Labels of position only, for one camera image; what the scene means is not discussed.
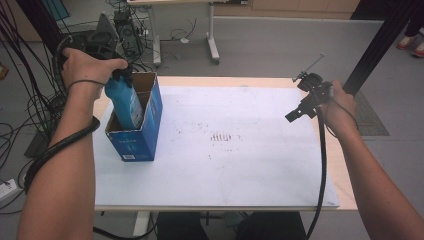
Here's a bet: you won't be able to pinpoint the blue cardboard box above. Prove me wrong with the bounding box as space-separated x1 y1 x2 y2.
104 71 164 163

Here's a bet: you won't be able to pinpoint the black metal post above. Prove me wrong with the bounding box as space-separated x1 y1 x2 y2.
342 0 421 96
15 0 66 56

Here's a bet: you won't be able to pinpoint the person's left hand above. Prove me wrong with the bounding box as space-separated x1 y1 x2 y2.
61 47 129 88

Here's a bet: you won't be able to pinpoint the white power strip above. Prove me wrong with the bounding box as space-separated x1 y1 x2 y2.
0 178 23 203

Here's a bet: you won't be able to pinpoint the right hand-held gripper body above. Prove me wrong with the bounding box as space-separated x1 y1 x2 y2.
292 52 334 108

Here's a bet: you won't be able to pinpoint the computer tower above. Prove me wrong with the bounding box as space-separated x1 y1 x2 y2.
113 9 145 63

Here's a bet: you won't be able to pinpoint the blue plastic bottle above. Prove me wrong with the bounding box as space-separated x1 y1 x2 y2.
104 75 146 131

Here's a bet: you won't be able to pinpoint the white paper sheet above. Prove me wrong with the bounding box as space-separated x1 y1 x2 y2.
93 85 341 209

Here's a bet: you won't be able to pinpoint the thick black gripper cable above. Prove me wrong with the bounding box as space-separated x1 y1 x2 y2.
23 115 102 194
305 106 329 240

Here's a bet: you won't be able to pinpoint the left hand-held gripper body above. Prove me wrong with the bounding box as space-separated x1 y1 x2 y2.
54 13 123 61

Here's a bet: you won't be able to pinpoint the white desk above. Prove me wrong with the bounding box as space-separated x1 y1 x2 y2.
126 0 249 66

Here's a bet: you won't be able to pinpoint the bundle of black cables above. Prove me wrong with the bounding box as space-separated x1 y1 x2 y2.
0 0 68 174

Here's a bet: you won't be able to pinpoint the wooden cabinet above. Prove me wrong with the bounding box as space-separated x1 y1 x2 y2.
213 0 362 20

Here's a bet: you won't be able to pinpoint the dark floor mat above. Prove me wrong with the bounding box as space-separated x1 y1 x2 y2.
353 89 390 137

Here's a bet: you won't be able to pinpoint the person's right hand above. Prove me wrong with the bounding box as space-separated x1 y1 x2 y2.
322 79 358 136

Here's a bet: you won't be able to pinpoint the wooden table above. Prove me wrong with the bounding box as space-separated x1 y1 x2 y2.
93 75 358 238

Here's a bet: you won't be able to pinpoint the person's legs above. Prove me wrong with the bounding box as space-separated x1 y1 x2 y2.
156 211 308 240

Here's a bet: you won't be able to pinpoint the thin black wrist band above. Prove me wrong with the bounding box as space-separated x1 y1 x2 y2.
66 78 106 93

